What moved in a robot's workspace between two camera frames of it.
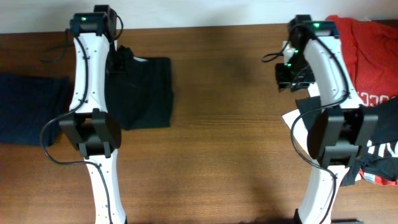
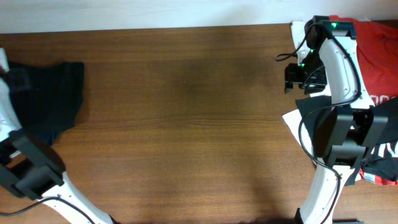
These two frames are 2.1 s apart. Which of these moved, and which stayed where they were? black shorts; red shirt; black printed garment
Moved: black shorts
Stayed: black printed garment; red shirt
